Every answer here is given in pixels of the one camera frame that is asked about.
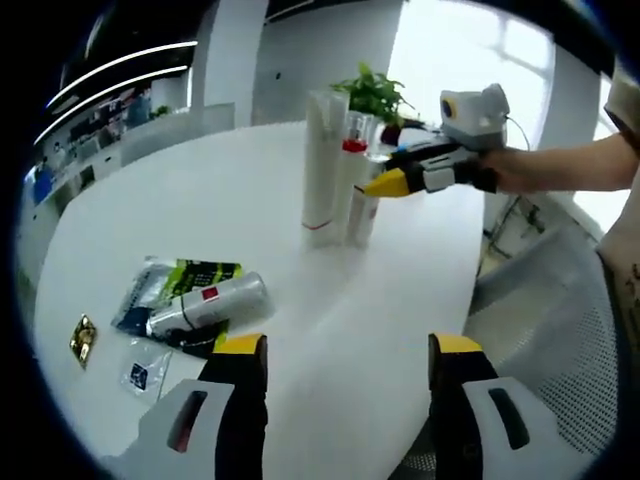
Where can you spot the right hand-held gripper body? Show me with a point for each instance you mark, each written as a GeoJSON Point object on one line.
{"type": "Point", "coordinates": [475, 120]}

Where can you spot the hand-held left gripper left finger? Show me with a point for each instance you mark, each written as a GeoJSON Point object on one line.
{"type": "Point", "coordinates": [235, 410]}

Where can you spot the grey mesh chair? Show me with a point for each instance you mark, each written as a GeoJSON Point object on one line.
{"type": "Point", "coordinates": [545, 325]}

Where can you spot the red capped skincare bottle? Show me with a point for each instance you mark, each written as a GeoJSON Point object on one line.
{"type": "Point", "coordinates": [354, 170]}

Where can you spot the blue bin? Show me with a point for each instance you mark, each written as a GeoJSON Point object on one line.
{"type": "Point", "coordinates": [42, 189]}

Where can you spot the potted green plant white pot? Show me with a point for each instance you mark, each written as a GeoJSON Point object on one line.
{"type": "Point", "coordinates": [375, 95]}

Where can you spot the gold foil skincare sachet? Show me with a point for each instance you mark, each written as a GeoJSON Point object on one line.
{"type": "Point", "coordinates": [83, 340]}

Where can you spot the silver clear skincare sachet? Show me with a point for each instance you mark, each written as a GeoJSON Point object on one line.
{"type": "Point", "coordinates": [150, 282]}

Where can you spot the person's right hand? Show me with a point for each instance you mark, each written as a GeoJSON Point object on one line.
{"type": "Point", "coordinates": [505, 170]}

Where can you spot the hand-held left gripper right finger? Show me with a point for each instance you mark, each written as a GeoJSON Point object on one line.
{"type": "Point", "coordinates": [460, 400]}

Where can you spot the clear skincare sachet dark print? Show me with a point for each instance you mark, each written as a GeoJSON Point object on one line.
{"type": "Point", "coordinates": [145, 372]}

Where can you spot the black green skincare sachet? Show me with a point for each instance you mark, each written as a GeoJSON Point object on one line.
{"type": "Point", "coordinates": [205, 272]}

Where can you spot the large white skincare tube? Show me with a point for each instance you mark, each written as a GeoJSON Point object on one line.
{"type": "Point", "coordinates": [322, 165]}

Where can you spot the white red label skincare bottle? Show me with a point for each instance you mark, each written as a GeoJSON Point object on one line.
{"type": "Point", "coordinates": [220, 302]}

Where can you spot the dark blue skincare sachet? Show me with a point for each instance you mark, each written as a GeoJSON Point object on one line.
{"type": "Point", "coordinates": [132, 317]}

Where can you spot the white counter cabinet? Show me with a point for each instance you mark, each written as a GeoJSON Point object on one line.
{"type": "Point", "coordinates": [125, 145]}

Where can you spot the slim white skincare tube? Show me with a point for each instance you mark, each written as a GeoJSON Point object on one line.
{"type": "Point", "coordinates": [362, 220]}

